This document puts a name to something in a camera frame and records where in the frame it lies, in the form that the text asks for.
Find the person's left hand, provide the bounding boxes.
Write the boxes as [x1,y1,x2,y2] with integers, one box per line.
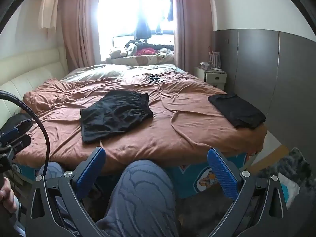
[0,178,16,214]

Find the black pants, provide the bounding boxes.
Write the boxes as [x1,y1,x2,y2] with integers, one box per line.
[80,89,154,144]

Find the dark hanging garment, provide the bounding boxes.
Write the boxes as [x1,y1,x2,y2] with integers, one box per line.
[166,0,176,23]
[133,0,152,40]

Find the pink and white desk items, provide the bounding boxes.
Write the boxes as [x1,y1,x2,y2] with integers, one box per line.
[201,51,226,73]

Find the white hanging cloth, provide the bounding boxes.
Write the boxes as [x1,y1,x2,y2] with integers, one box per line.
[38,0,60,30]

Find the grey pillow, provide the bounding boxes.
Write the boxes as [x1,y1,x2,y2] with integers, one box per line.
[60,64,178,82]

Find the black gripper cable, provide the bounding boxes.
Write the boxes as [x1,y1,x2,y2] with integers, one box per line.
[0,90,51,178]

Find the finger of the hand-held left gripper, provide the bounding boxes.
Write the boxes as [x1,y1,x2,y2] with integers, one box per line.
[0,120,34,145]
[5,134,32,155]

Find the pink curtain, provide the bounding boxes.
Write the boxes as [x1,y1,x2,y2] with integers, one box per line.
[58,0,102,71]
[171,0,215,73]

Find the pile of clothes and toys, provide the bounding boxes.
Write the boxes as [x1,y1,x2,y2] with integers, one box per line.
[106,39,174,60]

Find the folded black garment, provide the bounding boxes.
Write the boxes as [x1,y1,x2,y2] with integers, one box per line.
[208,93,266,129]

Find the person's right leg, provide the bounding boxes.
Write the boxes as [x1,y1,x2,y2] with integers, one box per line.
[95,159,179,237]

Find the cream padded headboard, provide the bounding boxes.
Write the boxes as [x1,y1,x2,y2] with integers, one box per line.
[0,46,70,129]

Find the white nightstand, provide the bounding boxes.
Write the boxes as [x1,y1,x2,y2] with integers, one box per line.
[194,66,227,90]

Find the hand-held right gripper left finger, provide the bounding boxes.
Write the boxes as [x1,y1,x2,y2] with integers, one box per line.
[25,147,106,237]

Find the bed with orange sheet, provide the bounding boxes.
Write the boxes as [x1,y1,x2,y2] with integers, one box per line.
[23,70,268,176]

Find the grey shaggy rug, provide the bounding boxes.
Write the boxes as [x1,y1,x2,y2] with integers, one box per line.
[254,147,312,195]

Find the grey wardrobe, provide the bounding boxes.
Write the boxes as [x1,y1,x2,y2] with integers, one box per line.
[212,28,316,178]

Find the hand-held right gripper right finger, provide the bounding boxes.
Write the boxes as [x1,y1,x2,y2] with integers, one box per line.
[207,148,294,237]

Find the printed window seat cushion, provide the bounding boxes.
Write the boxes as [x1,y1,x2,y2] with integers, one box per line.
[105,54,174,67]

